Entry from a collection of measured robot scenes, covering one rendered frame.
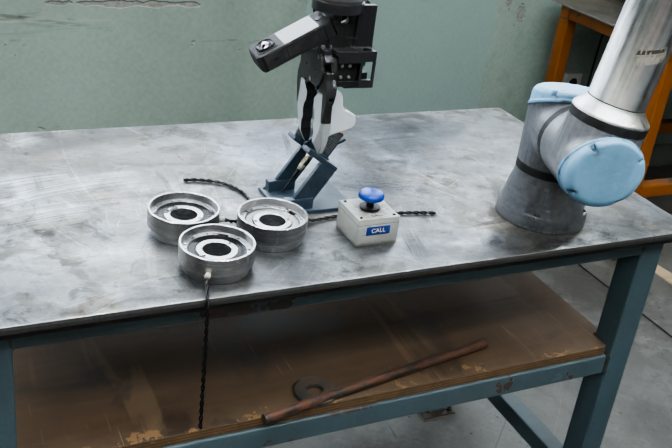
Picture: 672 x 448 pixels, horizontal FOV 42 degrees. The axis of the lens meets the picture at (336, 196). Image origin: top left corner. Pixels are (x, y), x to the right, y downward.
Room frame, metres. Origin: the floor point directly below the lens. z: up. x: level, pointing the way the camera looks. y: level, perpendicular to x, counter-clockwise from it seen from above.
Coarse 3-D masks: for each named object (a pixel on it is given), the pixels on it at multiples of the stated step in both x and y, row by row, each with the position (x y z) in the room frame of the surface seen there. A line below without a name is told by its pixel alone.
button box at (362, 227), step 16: (352, 208) 1.20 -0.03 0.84; (368, 208) 1.20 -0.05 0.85; (384, 208) 1.22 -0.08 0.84; (336, 224) 1.23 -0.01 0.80; (352, 224) 1.18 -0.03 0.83; (368, 224) 1.17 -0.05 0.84; (384, 224) 1.19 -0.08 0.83; (352, 240) 1.18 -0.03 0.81; (368, 240) 1.18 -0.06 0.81; (384, 240) 1.19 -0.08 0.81
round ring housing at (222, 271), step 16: (208, 224) 1.10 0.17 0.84; (208, 240) 1.08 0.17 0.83; (224, 240) 1.08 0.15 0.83; (240, 240) 1.09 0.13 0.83; (192, 256) 1.01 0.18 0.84; (208, 256) 1.03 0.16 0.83; (224, 256) 1.04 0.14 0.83; (192, 272) 1.01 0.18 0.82; (224, 272) 1.01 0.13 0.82; (240, 272) 1.02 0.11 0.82
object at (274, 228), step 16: (240, 208) 1.16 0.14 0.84; (256, 208) 1.19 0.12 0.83; (272, 208) 1.20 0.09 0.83; (288, 208) 1.21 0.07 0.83; (240, 224) 1.13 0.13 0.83; (256, 224) 1.14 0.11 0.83; (272, 224) 1.18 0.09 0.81; (288, 224) 1.15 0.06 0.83; (304, 224) 1.14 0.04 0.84; (256, 240) 1.11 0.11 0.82; (272, 240) 1.11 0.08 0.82; (288, 240) 1.12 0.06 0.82
